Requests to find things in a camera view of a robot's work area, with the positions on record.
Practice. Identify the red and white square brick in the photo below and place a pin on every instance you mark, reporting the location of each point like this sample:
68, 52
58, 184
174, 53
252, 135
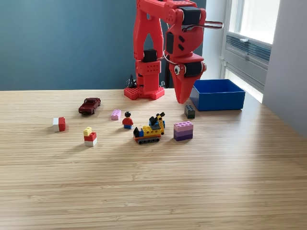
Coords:
59, 124

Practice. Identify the dark red toy car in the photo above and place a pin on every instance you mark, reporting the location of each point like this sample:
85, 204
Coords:
90, 105

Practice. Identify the grey pleated window blind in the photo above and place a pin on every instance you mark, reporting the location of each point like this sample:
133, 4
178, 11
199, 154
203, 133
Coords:
259, 51

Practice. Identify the white window latch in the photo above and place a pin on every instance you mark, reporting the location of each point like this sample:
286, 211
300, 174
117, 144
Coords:
244, 40

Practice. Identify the pink and purple brick stack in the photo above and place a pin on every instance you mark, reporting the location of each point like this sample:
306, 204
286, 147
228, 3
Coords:
183, 131

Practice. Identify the red over white brick stack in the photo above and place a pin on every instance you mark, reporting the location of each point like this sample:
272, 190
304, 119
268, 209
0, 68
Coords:
90, 140

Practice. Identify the small yellow brick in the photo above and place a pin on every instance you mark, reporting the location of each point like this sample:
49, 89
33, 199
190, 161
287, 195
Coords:
87, 131

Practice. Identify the white window frame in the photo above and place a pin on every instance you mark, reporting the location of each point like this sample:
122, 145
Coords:
254, 19

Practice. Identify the blue plastic bin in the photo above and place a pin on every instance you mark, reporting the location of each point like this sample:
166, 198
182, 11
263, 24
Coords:
220, 101

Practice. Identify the toy figure red shirt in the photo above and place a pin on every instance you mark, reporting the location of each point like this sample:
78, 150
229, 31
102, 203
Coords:
127, 121

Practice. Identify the yellow toy digger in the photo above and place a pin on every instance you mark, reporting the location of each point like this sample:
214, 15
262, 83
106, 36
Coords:
148, 131

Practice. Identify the black brick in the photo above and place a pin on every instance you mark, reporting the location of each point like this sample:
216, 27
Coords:
189, 112

